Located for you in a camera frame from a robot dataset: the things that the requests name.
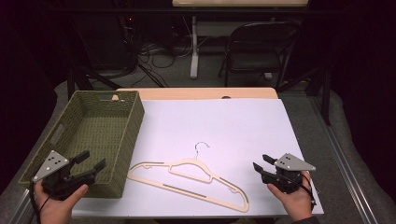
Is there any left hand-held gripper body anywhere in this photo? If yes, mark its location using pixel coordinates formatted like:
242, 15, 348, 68
32, 149, 97, 202

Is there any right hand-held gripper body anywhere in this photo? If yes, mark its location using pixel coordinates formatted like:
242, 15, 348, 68
261, 152, 317, 195

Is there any person's right hand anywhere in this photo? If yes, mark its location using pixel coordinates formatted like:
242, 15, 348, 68
266, 174, 316, 222

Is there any person's left hand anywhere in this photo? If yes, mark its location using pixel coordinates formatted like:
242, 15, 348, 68
33, 179, 90, 224

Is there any green woven basket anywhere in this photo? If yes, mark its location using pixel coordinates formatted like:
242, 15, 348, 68
18, 90, 146, 200

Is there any white board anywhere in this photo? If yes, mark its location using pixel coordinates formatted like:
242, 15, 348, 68
71, 98, 325, 219

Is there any beige clothes hanger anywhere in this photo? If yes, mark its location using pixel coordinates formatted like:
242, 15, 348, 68
127, 141, 250, 214

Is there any black metal stand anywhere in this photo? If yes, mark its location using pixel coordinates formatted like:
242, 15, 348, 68
276, 64, 332, 127
65, 18, 123, 101

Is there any black folding chair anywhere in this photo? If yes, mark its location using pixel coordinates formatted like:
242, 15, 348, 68
218, 21, 302, 91

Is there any white desk leg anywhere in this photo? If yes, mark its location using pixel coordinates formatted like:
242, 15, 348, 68
190, 15, 200, 80

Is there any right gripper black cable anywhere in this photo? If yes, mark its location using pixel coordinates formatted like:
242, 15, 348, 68
298, 172, 318, 213

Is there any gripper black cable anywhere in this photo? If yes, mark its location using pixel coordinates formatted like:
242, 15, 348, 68
298, 172, 318, 213
28, 180, 54, 224

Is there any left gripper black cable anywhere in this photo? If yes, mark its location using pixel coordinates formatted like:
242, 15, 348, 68
28, 180, 54, 224

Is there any bundle of floor cables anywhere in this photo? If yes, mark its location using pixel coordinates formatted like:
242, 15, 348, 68
120, 15, 194, 89

